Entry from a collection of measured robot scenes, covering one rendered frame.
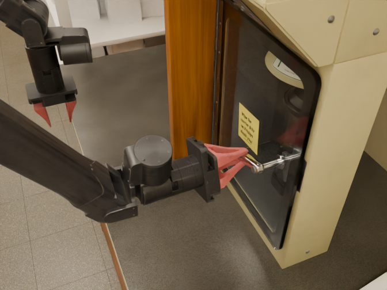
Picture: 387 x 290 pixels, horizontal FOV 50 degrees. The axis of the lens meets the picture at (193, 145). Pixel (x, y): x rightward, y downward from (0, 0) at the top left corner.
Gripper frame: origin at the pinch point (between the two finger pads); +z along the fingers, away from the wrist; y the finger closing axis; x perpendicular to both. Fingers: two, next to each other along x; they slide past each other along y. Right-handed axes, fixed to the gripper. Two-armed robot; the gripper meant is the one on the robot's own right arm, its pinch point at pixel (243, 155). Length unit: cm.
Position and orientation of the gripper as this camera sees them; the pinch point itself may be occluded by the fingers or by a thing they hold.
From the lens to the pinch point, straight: 74.0
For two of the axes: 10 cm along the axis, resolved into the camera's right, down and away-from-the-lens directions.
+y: -1.3, -9.0, -4.1
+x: -3.9, -3.3, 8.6
